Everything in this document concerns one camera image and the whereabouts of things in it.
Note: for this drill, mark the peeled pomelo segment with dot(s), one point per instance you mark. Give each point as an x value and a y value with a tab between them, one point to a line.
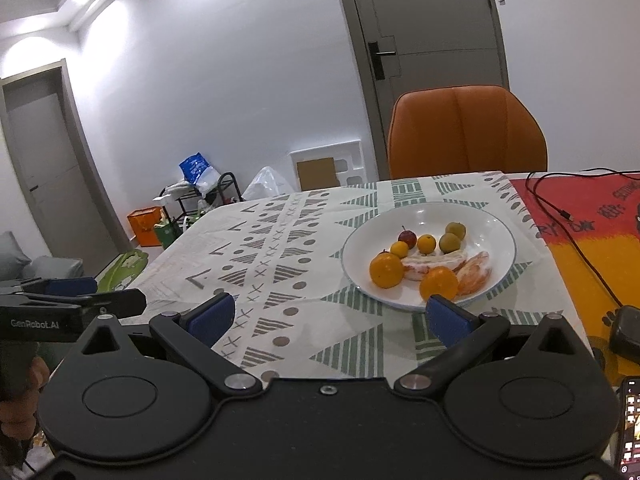
475	272

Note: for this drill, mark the white plastic bag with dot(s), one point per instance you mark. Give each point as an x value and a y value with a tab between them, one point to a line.
265	185

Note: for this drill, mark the smartphone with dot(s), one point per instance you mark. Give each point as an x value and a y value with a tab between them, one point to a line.
631	425

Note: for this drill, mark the black metal rack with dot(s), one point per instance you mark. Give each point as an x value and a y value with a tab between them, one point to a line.
232	187

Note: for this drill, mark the green bag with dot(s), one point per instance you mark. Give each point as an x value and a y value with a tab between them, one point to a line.
168	235

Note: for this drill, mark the grey sofa cushions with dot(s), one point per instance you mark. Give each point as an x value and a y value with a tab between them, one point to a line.
50	270

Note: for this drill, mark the orange box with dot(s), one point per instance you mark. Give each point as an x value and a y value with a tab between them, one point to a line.
145	225

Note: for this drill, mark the patterned tablecloth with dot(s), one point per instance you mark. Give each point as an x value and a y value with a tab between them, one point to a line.
300	240

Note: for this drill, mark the black power adapter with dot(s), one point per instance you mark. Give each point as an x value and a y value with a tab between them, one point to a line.
627	332

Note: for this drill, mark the green floor mat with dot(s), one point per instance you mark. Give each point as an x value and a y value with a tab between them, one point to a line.
122	270

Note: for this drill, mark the grey door with black lock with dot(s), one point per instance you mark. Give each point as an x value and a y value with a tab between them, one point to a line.
435	20

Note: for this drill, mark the large orange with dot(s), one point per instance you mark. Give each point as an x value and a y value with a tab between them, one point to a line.
439	282
386	270

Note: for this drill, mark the small yellow orange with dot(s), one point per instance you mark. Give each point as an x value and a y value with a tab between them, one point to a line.
426	244
399	250

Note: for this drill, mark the blue plastic bag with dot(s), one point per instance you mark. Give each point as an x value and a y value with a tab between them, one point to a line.
192	166

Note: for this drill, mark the white foam packaging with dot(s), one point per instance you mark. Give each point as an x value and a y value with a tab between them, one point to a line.
350	160

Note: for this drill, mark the clear bag with white contents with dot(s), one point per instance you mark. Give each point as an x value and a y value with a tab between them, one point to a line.
210	180

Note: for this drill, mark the red and yellow mat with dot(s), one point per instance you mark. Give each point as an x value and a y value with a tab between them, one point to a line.
600	210

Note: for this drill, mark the orange chair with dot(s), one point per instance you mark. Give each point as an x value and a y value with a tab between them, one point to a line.
465	135

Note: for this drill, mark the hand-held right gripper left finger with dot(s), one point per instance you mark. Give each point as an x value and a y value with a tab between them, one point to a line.
210	315

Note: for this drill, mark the person's left hand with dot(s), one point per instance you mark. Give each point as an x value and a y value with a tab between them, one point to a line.
22	405

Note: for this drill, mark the brown cardboard piece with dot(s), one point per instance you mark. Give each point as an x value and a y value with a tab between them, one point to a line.
316	172

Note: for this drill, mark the red crabapple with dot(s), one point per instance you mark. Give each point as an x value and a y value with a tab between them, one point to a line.
408	237

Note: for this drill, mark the grey cushion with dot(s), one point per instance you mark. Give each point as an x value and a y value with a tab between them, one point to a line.
12	257
57	266

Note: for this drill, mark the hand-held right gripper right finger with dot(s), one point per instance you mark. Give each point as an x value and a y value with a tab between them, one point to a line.
447	322

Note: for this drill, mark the white plate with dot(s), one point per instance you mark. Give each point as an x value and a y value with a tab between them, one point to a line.
480	230

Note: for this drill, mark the small green fruit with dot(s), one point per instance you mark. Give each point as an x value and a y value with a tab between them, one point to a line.
457	230
450	243

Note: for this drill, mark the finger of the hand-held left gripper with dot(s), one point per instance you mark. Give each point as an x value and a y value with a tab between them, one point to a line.
70	286
120	301

